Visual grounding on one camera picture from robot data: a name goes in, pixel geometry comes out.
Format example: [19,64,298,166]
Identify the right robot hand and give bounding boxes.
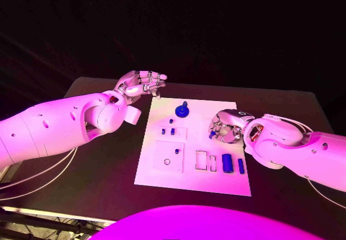
[208,108,257,145]

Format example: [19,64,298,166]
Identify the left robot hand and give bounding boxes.
[113,70,169,100]

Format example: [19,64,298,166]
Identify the white task board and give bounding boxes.
[133,96,253,197]

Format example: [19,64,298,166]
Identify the blue gear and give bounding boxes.
[175,101,191,119]

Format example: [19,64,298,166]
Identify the thick blue cylinder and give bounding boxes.
[221,153,236,174]

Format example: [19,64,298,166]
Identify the thin blue cylinder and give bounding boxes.
[237,158,247,175]

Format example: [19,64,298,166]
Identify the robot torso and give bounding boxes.
[89,204,327,240]

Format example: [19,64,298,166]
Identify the white cable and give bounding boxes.
[308,177,346,209]
[0,147,77,190]
[0,147,80,201]
[273,114,315,134]
[286,119,312,135]

